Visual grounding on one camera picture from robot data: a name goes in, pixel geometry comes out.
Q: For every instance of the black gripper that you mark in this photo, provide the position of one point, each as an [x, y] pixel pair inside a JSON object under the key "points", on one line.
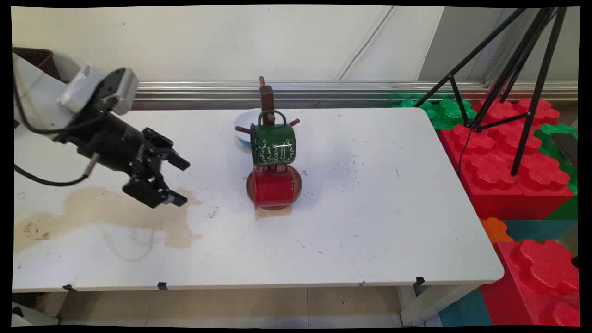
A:
{"points": [[113, 141]]}

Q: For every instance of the red enamel mug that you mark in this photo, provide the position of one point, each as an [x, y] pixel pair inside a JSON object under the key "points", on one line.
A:
{"points": [[274, 188]]}

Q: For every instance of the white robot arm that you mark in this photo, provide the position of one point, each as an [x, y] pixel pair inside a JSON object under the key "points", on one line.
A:
{"points": [[34, 99]]}

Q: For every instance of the white blue bowl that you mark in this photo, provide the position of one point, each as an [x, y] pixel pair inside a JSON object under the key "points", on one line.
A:
{"points": [[242, 121]]}

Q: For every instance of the white vented wrist module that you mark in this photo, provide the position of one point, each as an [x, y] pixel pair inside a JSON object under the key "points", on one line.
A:
{"points": [[81, 90]]}

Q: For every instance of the black table clip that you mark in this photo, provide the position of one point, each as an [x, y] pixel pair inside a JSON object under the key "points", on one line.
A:
{"points": [[418, 284], [162, 286], [69, 287]]}

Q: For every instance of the green enamel mug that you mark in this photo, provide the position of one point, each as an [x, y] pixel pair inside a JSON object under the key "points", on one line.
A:
{"points": [[273, 143]]}

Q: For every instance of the brown wooden mug tree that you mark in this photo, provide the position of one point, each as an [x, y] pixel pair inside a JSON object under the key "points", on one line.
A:
{"points": [[267, 98]]}

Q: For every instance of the dark brown wicker basket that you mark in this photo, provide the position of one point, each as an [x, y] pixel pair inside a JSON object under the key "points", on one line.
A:
{"points": [[39, 58]]}

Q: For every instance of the green foam block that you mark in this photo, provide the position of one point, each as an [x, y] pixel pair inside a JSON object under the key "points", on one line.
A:
{"points": [[566, 210], [446, 113]]}

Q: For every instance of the white table leg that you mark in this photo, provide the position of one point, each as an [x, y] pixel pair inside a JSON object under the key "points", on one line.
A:
{"points": [[425, 307]]}

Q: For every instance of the large red foam block stack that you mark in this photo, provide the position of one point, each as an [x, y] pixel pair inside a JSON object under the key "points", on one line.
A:
{"points": [[490, 180]]}

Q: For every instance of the teal foam mat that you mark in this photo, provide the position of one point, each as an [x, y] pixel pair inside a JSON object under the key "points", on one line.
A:
{"points": [[465, 310], [541, 230]]}

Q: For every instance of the orange foam block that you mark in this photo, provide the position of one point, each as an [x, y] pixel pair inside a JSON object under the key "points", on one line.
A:
{"points": [[495, 229]]}

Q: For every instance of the black tripod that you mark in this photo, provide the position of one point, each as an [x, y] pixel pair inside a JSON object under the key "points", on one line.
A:
{"points": [[529, 115]]}

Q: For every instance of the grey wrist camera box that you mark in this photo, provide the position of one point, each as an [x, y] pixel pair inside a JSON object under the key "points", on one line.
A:
{"points": [[122, 90]]}

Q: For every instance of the aluminium wall rail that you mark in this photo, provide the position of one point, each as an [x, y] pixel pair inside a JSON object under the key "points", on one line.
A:
{"points": [[347, 90]]}

